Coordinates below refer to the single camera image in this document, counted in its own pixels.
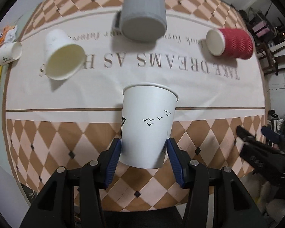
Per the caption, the white paper cup with birds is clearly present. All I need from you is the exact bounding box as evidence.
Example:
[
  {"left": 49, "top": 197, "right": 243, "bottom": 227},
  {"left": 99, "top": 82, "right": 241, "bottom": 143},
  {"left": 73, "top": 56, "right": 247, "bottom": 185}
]
[{"left": 119, "top": 83, "right": 178, "bottom": 169}]

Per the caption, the red ripple paper cup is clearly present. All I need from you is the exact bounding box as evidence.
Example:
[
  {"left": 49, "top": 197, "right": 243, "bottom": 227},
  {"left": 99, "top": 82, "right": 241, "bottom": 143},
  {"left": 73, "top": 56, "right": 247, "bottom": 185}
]
[{"left": 205, "top": 28, "right": 254, "bottom": 60}]

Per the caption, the white paper cup lying open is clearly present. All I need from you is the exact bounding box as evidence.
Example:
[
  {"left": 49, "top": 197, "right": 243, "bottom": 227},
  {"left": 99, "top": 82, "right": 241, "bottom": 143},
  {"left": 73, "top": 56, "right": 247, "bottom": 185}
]
[{"left": 45, "top": 29, "right": 86, "bottom": 81}]

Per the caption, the white paper cup at edge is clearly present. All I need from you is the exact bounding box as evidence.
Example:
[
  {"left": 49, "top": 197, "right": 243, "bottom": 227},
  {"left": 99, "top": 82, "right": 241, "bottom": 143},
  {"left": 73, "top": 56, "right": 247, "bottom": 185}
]
[{"left": 0, "top": 42, "right": 22, "bottom": 66}]

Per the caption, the checkered brown pink tablecloth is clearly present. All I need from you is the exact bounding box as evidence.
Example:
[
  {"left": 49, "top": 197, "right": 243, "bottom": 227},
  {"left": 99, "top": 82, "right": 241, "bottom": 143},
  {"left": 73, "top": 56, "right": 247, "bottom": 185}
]
[{"left": 3, "top": 0, "right": 265, "bottom": 211}]

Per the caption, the dark wooden chair at right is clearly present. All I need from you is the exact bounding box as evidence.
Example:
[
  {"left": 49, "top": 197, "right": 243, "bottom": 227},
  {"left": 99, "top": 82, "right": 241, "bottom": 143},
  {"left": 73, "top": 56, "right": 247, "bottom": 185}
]
[{"left": 256, "top": 41, "right": 285, "bottom": 76}]

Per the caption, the crumpled white paper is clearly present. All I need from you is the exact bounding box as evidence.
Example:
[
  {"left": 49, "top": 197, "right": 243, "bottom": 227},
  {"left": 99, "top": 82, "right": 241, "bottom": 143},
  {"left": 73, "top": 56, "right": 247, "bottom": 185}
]
[{"left": 3, "top": 25, "right": 18, "bottom": 44}]

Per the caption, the grey ribbed mug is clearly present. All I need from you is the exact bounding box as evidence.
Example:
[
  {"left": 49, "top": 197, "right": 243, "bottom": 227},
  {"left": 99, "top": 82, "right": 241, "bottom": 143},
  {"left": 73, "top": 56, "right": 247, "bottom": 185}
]
[{"left": 113, "top": 0, "right": 167, "bottom": 43}]

